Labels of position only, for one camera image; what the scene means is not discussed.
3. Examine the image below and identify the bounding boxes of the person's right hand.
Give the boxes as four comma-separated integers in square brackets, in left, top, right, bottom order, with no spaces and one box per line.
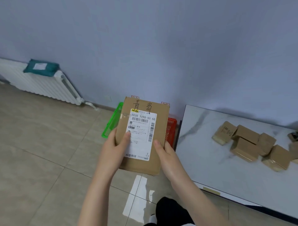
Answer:
[153,139,187,186]

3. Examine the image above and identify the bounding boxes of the person's left hand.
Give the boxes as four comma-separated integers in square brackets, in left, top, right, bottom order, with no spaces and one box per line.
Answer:
[97,127,132,179]

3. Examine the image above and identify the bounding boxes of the red plastic basket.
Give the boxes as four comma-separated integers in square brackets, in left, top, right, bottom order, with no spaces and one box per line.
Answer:
[165,117,178,148]

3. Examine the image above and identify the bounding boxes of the green plastic basket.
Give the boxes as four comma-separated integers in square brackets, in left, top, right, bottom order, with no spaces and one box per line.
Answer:
[102,102,124,139]

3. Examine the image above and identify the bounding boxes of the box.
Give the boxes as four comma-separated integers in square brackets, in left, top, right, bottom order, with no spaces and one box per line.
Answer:
[115,97,171,176]

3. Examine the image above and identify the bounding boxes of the pile of brown cardboard boxes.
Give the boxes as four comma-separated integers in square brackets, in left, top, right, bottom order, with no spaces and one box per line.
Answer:
[211,120,298,172]

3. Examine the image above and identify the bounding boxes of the person's right forearm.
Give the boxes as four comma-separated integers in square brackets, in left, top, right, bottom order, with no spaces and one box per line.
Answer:
[171,178,231,226]

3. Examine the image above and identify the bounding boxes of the person's left forearm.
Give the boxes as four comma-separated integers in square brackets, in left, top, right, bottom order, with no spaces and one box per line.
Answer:
[78,171,119,226]

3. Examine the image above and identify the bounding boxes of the person's black trousers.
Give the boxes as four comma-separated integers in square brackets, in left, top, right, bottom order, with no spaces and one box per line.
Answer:
[144,197,195,226]

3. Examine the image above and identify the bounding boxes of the grey skirting board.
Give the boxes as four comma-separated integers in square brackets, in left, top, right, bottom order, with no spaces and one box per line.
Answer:
[93,103,117,113]

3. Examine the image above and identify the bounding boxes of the grey table drawer front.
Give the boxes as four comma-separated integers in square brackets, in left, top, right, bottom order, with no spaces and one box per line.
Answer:
[193,181,264,208]

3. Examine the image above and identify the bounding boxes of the white radiator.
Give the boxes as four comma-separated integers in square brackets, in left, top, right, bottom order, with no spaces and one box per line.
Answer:
[0,58,84,106]

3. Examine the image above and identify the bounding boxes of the teal plastic parcel bag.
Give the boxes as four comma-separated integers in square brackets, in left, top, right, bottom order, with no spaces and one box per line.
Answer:
[23,59,60,78]

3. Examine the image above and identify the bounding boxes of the gold drawer handle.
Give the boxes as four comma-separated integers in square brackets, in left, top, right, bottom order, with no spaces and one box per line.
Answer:
[202,187,221,196]

